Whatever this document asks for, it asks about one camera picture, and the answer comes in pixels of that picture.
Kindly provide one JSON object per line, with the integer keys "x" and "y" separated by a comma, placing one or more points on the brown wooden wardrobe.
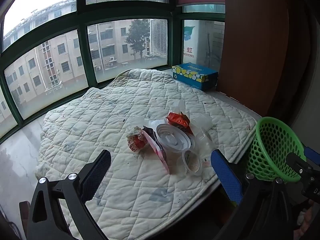
{"x": 262, "y": 42}

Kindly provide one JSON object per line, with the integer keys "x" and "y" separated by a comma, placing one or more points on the white louvred panel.
{"x": 158, "y": 36}

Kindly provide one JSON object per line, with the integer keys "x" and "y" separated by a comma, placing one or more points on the blue yellow tissue box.
{"x": 195, "y": 76}

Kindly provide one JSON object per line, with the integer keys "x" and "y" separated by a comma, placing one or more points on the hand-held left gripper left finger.
{"x": 97, "y": 175}

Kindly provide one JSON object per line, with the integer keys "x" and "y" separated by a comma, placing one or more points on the beige apartment building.
{"x": 62, "y": 52}

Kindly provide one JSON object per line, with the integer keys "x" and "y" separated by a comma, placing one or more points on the green window frame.
{"x": 83, "y": 47}

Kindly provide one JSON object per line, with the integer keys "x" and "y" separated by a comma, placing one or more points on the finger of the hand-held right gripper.
{"x": 300, "y": 166}
{"x": 312, "y": 156}

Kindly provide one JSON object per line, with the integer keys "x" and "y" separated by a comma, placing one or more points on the white printed box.
{"x": 191, "y": 40}

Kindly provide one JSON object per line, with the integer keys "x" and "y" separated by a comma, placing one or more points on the crumpled red white wrapper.
{"x": 136, "y": 141}

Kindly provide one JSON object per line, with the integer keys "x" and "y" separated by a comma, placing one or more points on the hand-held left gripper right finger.
{"x": 225, "y": 177}

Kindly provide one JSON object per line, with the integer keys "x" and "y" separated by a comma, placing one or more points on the white round plastic lid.
{"x": 172, "y": 137}

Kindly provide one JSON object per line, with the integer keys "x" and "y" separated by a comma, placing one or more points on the green perforated plastic basket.
{"x": 272, "y": 150}

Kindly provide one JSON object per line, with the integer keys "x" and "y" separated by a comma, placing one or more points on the clear plastic container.
{"x": 202, "y": 122}

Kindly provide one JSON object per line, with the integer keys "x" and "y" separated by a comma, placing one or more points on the white quilted blanket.
{"x": 100, "y": 120}

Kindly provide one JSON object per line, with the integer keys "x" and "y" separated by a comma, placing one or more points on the red snack packet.
{"x": 178, "y": 120}

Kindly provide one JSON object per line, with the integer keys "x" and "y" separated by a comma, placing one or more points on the green tree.
{"x": 138, "y": 35}

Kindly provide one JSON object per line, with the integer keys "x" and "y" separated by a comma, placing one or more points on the small clear plastic cup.
{"x": 191, "y": 162}

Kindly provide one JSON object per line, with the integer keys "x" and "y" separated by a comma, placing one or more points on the dark pink snack wrapper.
{"x": 160, "y": 155}

